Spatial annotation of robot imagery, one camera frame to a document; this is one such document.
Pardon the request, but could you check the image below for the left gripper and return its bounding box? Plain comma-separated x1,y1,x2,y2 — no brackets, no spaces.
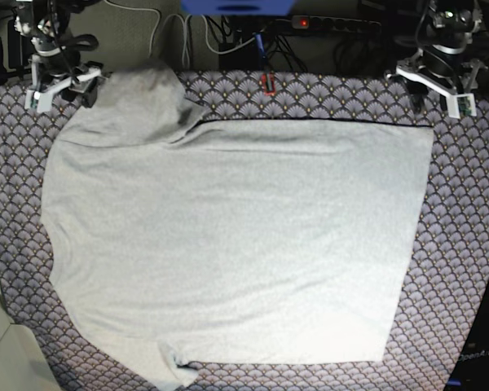
405,40,472,112

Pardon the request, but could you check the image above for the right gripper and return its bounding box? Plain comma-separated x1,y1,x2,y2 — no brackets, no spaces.
31,37,100,108

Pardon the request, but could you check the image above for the light grey T-shirt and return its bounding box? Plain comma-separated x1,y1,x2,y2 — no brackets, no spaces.
41,66,434,390

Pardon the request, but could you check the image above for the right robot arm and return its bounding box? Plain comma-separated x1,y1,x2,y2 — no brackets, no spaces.
15,0,103,113

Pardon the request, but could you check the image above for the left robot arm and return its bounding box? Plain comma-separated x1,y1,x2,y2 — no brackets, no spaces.
395,1,487,119

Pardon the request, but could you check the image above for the black power strip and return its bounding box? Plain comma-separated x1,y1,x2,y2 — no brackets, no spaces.
291,15,382,34

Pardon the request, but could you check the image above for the fan-patterned grey tablecloth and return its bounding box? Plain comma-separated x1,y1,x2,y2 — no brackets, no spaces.
0,71,489,390

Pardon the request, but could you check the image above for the red table clamp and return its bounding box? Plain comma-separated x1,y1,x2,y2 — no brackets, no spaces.
261,72,276,96

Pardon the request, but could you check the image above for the beige plastic bin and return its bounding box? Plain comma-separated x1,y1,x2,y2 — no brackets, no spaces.
0,297,60,390

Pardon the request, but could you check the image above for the black OpenArm box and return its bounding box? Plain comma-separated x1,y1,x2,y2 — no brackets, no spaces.
444,281,489,390

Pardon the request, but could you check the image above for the white cable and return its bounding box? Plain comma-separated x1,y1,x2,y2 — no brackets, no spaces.
148,11,257,68

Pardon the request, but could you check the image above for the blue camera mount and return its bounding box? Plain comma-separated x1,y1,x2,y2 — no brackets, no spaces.
181,0,294,15

